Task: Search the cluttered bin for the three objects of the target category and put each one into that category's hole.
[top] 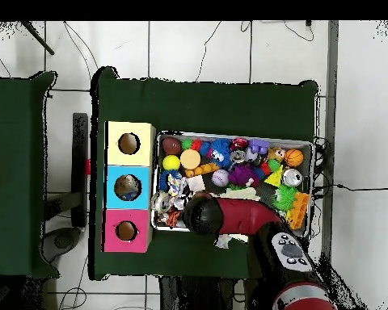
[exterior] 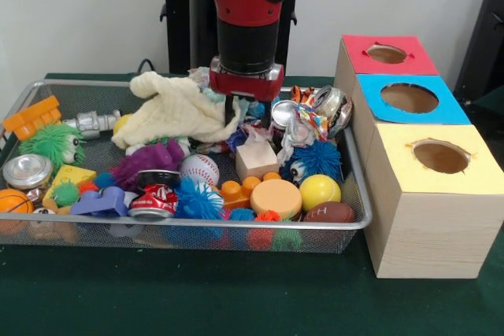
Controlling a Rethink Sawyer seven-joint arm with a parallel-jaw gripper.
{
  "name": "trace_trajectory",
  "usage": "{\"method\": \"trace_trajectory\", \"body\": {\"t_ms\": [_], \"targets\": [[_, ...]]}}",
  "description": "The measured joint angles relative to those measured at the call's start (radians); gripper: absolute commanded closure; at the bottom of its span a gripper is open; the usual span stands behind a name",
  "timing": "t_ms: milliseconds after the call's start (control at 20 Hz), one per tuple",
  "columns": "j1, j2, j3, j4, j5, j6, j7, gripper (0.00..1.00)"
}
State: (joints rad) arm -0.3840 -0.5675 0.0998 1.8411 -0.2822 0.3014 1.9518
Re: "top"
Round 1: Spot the shallow clear mesh bin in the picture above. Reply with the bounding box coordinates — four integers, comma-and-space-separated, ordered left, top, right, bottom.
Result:
150, 130, 314, 240

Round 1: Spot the plain wooden cube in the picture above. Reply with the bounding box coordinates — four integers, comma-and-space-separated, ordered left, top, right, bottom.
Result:
188, 176, 206, 192

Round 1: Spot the yellow ball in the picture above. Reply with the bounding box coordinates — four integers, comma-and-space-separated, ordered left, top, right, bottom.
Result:
162, 154, 181, 171

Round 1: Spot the white toy baseball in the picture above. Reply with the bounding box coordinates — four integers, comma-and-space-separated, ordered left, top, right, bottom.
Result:
211, 169, 230, 187

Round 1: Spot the small blue spiky ball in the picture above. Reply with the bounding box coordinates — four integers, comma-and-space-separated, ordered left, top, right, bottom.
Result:
158, 170, 182, 191

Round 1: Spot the large blue spiky ball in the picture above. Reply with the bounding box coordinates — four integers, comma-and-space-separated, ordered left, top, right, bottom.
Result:
209, 138, 234, 170

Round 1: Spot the brown toy football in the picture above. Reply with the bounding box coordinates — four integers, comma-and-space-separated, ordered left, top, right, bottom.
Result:
161, 137, 183, 156

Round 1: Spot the purple plastic block toy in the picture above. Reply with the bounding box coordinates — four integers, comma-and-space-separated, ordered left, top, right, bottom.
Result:
248, 138, 271, 154

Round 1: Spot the green spiky toy with eyes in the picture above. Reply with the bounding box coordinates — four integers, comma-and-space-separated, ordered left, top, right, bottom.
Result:
272, 184, 299, 212

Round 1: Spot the orange toy basketball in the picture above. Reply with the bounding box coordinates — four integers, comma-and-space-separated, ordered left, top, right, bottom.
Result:
284, 148, 304, 167

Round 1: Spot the orange plastic toy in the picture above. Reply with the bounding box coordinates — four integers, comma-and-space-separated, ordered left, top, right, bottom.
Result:
285, 192, 310, 230

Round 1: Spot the black panel stand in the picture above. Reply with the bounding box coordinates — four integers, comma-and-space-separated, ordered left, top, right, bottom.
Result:
71, 111, 90, 228

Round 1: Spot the dark green side table cloth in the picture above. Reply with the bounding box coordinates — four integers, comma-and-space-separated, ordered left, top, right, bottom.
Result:
0, 71, 60, 279

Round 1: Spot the black tripod leg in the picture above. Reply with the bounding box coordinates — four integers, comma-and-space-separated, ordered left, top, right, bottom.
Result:
19, 20, 56, 56

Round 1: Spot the black cable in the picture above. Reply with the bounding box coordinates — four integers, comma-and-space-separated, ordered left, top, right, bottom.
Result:
313, 182, 388, 192

